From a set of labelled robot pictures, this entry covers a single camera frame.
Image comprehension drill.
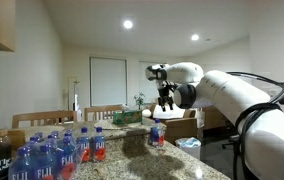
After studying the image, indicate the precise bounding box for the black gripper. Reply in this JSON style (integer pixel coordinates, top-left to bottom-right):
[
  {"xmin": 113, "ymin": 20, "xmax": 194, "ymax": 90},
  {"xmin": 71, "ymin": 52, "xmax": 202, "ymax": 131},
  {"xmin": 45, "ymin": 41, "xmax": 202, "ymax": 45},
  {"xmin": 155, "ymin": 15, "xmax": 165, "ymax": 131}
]
[{"xmin": 157, "ymin": 81, "xmax": 176, "ymax": 112}]

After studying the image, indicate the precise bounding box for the fiji water bottle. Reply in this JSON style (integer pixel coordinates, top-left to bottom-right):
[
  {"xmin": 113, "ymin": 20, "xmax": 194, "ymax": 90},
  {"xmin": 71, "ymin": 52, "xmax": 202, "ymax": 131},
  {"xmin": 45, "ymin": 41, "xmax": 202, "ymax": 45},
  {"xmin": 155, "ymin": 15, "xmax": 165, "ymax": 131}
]
[
  {"xmin": 77, "ymin": 127, "xmax": 91, "ymax": 162},
  {"xmin": 150, "ymin": 119, "xmax": 164, "ymax": 147},
  {"xmin": 93, "ymin": 126, "xmax": 106, "ymax": 162}
]

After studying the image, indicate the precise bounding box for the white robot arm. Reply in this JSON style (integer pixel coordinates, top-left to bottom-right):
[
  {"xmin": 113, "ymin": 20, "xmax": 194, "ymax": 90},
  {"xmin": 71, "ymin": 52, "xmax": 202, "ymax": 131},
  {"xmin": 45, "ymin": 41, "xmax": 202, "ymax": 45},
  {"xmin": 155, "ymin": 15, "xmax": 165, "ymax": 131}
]
[{"xmin": 145, "ymin": 62, "xmax": 284, "ymax": 180}]

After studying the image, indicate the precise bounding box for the potted plant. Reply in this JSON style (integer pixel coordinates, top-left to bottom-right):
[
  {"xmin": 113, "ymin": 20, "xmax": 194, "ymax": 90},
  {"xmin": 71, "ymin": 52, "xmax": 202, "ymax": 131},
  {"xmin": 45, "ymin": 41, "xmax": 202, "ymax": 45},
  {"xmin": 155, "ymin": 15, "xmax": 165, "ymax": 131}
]
[{"xmin": 134, "ymin": 92, "xmax": 145, "ymax": 109}]

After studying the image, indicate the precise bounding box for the green tissue box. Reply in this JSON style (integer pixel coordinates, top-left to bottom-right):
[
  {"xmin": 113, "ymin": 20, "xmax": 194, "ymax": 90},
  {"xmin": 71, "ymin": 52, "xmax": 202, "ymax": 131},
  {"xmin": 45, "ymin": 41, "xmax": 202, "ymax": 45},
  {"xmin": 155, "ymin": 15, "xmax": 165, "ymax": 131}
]
[{"xmin": 113, "ymin": 110, "xmax": 142, "ymax": 125}]

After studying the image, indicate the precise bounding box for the white trash bin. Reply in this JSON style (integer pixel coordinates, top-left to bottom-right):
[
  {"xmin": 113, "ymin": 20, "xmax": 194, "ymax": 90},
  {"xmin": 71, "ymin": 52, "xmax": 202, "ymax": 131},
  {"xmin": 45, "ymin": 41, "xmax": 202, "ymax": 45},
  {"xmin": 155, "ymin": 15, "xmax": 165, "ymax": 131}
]
[{"xmin": 175, "ymin": 137, "xmax": 201, "ymax": 159}]

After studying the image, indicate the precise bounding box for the wooden chair right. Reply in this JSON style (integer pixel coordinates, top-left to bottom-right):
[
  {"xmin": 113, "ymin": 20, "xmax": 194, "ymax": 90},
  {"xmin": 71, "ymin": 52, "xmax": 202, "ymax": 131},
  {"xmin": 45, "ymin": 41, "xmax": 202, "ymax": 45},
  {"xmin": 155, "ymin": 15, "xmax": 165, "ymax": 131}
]
[{"xmin": 84, "ymin": 105, "xmax": 122, "ymax": 121}]

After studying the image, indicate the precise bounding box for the wooden chair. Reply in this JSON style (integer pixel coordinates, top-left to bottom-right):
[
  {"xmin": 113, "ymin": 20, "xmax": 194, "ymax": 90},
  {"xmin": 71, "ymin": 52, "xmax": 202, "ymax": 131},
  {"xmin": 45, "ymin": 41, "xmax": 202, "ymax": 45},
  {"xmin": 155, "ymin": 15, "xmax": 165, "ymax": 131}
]
[
  {"xmin": 12, "ymin": 110, "xmax": 78, "ymax": 128},
  {"xmin": 84, "ymin": 105, "xmax": 122, "ymax": 121}
]

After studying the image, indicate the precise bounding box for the shrink-wrapped Fiji bottle pack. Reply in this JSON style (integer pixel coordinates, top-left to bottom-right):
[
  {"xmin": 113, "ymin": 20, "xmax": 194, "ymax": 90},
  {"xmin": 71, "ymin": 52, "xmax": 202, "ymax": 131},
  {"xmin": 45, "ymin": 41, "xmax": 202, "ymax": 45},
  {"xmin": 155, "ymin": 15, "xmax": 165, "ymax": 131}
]
[{"xmin": 9, "ymin": 131, "xmax": 82, "ymax": 180}]

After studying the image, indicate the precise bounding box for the wooden chair left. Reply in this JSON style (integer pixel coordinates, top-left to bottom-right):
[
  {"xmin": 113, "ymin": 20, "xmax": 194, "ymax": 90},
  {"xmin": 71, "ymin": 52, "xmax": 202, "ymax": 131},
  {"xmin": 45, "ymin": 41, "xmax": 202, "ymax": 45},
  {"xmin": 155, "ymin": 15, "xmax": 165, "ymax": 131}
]
[{"xmin": 12, "ymin": 110, "xmax": 78, "ymax": 128}]

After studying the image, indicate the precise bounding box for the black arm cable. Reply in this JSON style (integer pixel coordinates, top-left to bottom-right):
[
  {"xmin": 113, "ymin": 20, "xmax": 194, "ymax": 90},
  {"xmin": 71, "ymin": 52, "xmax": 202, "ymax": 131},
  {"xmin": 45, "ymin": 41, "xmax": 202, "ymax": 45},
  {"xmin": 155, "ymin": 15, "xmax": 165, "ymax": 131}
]
[{"xmin": 226, "ymin": 71, "xmax": 284, "ymax": 180}]

